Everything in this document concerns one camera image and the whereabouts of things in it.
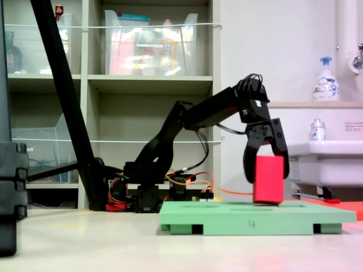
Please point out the red square block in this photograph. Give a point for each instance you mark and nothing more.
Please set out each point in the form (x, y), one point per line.
(269, 180)

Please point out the green shape-hole board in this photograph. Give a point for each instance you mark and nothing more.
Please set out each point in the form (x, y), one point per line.
(255, 219)

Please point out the small clear sanitizer bottle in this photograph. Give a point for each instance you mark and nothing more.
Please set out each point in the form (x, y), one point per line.
(318, 131)

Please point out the white sink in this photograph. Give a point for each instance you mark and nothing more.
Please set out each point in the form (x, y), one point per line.
(329, 164)

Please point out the white blue soap pump bottle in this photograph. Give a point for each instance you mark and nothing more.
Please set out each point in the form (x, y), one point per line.
(326, 85)

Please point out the small red clip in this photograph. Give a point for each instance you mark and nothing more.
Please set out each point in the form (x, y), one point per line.
(332, 201)

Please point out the orange detergent bottle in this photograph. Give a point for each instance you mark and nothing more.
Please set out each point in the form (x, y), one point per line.
(168, 51)

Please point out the chrome faucet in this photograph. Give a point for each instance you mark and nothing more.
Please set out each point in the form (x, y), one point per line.
(358, 58)

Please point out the clear bin with supplies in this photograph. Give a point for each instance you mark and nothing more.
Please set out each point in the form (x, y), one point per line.
(150, 48)

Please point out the white vertical pipe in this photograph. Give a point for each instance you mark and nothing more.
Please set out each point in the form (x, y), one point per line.
(343, 25)

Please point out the beige shelf unit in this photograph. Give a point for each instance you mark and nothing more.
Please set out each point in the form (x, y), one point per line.
(127, 85)

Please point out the black tripod leg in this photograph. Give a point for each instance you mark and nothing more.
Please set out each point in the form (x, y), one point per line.
(65, 93)

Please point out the clear empty plastic bin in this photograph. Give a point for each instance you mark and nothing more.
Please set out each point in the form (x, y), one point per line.
(42, 153)

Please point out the brown bottle with red cap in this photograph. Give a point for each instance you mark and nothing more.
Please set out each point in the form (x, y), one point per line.
(59, 11)

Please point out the notched black stack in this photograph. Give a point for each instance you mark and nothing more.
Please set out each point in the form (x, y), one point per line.
(11, 184)

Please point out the dark glass bottle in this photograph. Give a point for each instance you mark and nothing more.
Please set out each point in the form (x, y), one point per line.
(12, 55)

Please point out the dark grey vertical post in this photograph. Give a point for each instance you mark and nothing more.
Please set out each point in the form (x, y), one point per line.
(4, 71)

